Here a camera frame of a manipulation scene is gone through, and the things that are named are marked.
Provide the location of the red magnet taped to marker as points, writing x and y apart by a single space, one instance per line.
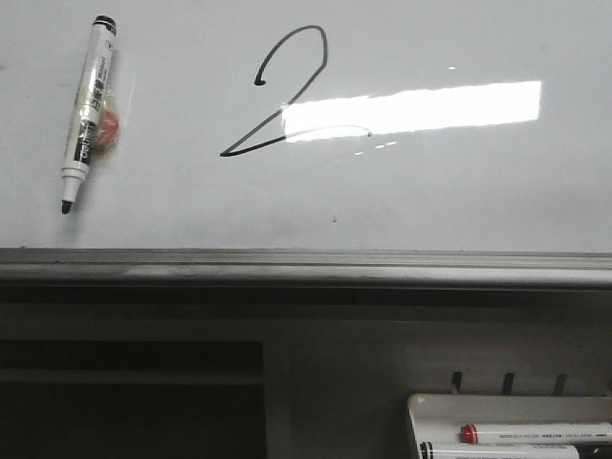
109 124

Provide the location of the white black whiteboard marker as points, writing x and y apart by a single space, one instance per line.
88 107

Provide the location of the white glossy whiteboard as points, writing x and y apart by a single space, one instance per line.
333 125

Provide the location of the grey aluminium whiteboard ledge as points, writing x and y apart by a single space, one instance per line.
301 268

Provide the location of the dark metal hook left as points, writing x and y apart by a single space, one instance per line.
456 382

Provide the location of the dark metal hook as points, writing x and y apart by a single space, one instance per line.
560 384
508 384
456 382

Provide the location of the white plastic marker tray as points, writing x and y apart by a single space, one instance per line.
436 417

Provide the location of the dark metal hook middle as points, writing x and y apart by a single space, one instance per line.
508 384

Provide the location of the black capped white marker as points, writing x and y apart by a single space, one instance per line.
469 451

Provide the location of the red capped white marker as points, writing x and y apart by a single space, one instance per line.
547 433

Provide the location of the dark metal hook right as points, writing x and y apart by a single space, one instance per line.
560 384

